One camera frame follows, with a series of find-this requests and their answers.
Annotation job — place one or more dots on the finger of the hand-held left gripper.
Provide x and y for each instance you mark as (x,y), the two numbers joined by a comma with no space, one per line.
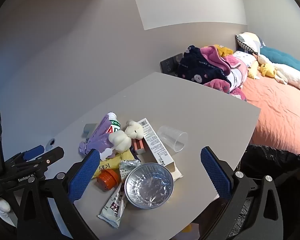
(35,151)
(52,156)

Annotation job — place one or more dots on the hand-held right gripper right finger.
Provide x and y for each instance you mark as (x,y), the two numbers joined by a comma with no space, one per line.
(215,175)

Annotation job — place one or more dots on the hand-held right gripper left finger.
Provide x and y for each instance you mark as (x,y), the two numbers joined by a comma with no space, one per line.
(85,175)

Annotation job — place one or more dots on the yellow snack packet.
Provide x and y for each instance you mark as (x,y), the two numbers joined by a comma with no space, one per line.
(125,158)

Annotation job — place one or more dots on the long white cardboard box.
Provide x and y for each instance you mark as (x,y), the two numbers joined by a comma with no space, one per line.
(155,142)

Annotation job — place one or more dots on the person's left hand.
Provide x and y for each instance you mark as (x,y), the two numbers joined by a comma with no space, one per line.
(2,206)

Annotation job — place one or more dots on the orange bottle cap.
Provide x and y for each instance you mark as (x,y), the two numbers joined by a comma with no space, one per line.
(108,180)

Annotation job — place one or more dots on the purple plastic glove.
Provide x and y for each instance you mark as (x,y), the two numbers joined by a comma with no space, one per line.
(97,140)

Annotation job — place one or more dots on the silver foil packet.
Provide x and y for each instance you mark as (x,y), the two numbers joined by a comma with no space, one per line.
(127,170)

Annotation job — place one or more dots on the white printed sachet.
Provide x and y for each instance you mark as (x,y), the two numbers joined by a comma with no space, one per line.
(113,207)

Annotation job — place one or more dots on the white garlic bulb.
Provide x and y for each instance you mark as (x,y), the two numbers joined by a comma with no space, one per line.
(135,130)
(120,141)

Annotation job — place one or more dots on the white bottle green label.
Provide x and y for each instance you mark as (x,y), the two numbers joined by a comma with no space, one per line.
(114,127)

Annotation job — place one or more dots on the clear plastic cup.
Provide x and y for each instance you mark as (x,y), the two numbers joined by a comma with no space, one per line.
(172,138)

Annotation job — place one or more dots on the copper-coloured tube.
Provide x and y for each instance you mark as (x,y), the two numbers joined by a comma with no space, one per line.
(138,147)

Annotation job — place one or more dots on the round foil bowl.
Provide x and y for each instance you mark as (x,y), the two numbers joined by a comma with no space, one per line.
(150,187)

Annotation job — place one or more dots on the bed with orange sheet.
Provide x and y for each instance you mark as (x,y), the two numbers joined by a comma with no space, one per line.
(277,110)

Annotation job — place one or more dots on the navy printed blanket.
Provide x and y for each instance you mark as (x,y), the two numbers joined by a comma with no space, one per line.
(197,67)

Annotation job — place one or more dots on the pale yellow plush toy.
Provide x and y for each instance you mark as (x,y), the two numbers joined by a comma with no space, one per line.
(252,72)

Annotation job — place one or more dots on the pink fleece blanket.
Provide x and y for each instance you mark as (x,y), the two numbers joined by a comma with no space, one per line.
(212,60)

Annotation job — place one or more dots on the yellow duck plush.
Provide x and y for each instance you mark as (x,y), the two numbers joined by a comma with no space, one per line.
(266,70)

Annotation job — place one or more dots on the white patterned pillow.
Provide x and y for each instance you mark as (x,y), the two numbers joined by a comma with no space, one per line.
(243,57)

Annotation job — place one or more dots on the white goose plush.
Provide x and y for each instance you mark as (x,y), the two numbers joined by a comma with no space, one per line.
(289,76)

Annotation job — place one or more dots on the yellow cloth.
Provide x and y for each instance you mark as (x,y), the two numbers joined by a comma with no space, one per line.
(225,50)

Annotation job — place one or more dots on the teal cushion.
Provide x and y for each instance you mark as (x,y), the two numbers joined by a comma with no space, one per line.
(284,60)

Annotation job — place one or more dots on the checked pillow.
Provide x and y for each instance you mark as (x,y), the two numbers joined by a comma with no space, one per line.
(247,41)

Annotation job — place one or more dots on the black wall socket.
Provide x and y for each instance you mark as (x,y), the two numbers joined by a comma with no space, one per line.
(167,66)

